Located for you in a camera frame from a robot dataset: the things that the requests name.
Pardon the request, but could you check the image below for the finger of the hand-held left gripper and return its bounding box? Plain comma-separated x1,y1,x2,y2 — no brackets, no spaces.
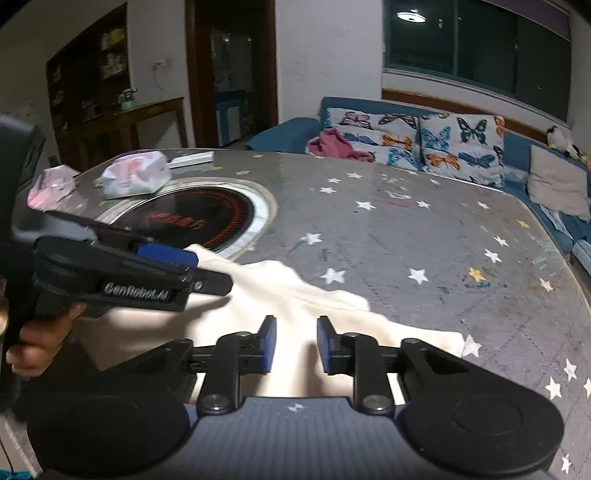
178,265,234,299
44,210,199,271

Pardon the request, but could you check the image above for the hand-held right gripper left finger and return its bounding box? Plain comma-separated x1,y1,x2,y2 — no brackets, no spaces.
122,315,278,416

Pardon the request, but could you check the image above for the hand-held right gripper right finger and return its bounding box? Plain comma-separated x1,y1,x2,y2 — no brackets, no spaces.
316,316,468,416

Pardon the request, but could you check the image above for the cream cloth garment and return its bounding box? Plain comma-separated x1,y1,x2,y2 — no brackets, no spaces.
83,244,466,402

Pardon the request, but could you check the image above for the person's left hand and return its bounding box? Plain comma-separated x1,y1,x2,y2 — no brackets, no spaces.
0,302,88,377

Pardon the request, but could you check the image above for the round black induction cooktop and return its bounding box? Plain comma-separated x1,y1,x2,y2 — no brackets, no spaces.
95,178,278,264

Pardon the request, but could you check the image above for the white tissue pack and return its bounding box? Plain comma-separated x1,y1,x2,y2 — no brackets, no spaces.
99,150,171,200

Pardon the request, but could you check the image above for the pink tissue pack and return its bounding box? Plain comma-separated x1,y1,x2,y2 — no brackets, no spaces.
27,165,79,212

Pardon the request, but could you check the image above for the dark wooden desk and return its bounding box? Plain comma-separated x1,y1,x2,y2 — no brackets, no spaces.
69,96,189,172

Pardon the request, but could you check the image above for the grey star-printed table cover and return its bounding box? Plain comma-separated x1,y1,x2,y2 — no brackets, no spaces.
28,148,591,480

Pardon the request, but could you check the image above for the teal kettle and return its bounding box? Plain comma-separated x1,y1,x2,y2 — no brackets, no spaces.
117,89,142,112

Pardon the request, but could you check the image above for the blue sofa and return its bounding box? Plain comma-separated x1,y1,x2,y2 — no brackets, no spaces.
245,96,591,269

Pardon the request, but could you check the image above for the pink cloth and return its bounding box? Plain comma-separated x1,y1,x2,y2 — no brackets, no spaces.
307,128,376,162

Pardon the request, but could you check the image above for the dark wooden shelf cabinet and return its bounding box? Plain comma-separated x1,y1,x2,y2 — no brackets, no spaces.
45,2,129,139

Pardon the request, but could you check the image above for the butterfly print pillow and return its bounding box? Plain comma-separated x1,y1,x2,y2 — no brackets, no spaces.
418,112,508,188
321,107,422,171

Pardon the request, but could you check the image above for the beige pillow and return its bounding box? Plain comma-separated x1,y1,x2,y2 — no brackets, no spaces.
526,144,591,221

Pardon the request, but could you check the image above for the black and white plush toy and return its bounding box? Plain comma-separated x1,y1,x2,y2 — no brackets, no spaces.
546,126,583,158

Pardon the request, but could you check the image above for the dark window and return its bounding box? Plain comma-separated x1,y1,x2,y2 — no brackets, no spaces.
382,0,574,123

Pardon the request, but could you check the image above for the brown wooden door frame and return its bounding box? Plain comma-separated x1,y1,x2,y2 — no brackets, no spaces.
185,0,278,149

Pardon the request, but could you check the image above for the wooden wall rail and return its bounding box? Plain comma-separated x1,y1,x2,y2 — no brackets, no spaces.
382,89,551,145

